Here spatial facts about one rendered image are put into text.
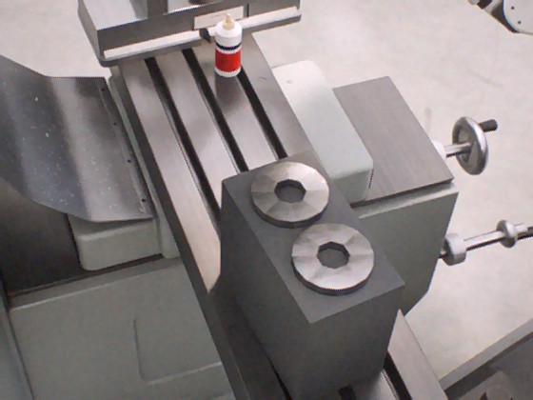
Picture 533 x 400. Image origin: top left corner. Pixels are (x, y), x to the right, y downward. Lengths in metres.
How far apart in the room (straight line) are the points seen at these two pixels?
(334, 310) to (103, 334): 0.70
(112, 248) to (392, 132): 0.57
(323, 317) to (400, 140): 0.76
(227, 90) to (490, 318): 1.13
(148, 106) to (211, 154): 0.14
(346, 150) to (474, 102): 1.34
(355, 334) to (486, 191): 1.60
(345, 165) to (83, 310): 0.48
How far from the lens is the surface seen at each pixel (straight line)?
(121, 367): 1.74
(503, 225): 1.89
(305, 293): 1.01
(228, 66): 1.48
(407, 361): 1.20
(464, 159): 1.89
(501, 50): 3.06
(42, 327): 1.57
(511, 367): 1.61
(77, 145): 1.48
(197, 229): 1.29
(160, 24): 1.52
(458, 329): 2.34
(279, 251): 1.04
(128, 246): 1.47
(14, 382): 1.62
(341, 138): 1.57
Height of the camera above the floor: 1.92
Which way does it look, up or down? 50 degrees down
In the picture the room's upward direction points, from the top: 4 degrees clockwise
